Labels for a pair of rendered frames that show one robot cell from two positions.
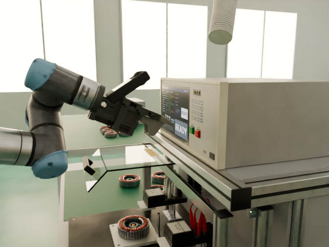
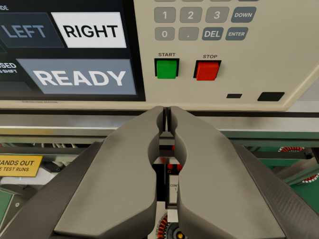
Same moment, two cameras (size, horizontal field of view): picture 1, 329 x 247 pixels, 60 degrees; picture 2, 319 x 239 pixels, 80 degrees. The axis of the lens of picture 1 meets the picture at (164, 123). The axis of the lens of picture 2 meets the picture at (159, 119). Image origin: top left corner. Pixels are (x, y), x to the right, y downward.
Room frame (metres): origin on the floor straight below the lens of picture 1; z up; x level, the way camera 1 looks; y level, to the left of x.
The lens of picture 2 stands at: (0.73, 0.05, 1.31)
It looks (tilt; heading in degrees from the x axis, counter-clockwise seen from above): 58 degrees down; 291
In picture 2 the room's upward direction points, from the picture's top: 2 degrees counter-clockwise
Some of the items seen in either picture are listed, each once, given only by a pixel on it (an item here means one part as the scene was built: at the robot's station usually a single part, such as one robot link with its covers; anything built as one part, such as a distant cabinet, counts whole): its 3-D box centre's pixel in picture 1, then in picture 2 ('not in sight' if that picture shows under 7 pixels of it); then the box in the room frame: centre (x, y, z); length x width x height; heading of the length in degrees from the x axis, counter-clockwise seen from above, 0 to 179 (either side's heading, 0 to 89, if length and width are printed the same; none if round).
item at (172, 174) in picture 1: (172, 174); (111, 156); (0.84, -0.02, 1.03); 0.62 x 0.01 x 0.03; 18
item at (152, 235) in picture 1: (133, 233); not in sight; (0.93, 0.11, 0.78); 0.15 x 0.15 x 0.01; 18
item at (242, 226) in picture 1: (215, 199); not in sight; (0.89, -0.17, 0.92); 0.66 x 0.01 x 0.30; 18
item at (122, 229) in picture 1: (133, 226); not in sight; (0.93, 0.11, 0.80); 0.11 x 0.11 x 0.04
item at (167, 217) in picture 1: (172, 221); not in sight; (0.97, -0.03, 0.80); 0.07 x 0.05 x 0.06; 18
